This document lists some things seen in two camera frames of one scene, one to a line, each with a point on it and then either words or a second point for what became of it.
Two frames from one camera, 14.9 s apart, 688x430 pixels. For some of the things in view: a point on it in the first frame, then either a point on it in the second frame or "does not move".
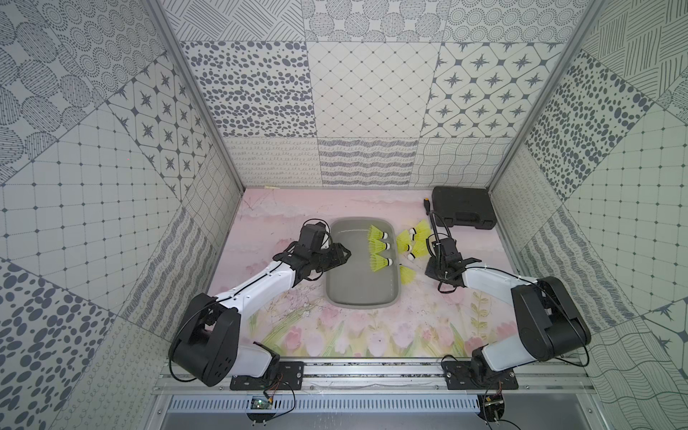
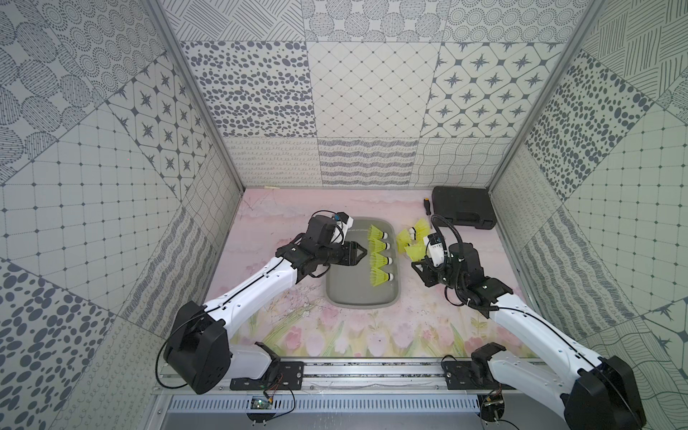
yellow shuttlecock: [378, 262] does not move
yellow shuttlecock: [377, 246] does not move
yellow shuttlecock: [407, 275] → [378, 277]
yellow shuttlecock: [374, 234] does not move
